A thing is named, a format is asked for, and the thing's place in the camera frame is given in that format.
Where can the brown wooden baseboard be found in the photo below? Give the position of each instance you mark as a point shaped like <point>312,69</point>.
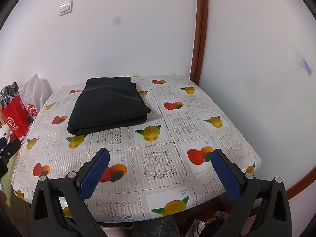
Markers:
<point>301,188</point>

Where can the fruit-print tablecloth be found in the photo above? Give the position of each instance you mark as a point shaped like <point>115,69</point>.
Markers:
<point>172,133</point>

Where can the green bed sheet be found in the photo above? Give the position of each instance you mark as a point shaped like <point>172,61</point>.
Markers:
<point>8,175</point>

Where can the white dotted pillow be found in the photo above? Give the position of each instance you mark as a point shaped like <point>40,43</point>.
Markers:
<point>4,134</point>

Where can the grey plaid cloth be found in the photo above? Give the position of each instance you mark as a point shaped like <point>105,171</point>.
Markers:
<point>8,93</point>

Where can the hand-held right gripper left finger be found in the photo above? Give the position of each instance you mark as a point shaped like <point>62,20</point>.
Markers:
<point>95,172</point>

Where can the white plastic bag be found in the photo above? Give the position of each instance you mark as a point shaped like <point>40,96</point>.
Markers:
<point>37,93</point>

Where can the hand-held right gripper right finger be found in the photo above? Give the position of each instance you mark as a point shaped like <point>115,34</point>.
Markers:
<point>226,172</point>

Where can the white light switch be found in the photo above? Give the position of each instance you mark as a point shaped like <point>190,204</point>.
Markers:
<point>66,8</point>

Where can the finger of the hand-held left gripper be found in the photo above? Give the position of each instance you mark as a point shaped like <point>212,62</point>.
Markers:
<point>11,148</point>

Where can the red paper bag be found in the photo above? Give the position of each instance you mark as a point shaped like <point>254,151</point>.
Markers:
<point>16,121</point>

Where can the black sweatshirt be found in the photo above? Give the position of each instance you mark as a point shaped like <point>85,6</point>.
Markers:
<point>108,103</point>

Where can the brown wooden door trim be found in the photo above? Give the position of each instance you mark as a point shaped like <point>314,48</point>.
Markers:
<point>200,29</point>

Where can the dark cloth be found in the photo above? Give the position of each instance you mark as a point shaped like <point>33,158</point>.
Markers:
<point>155,227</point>

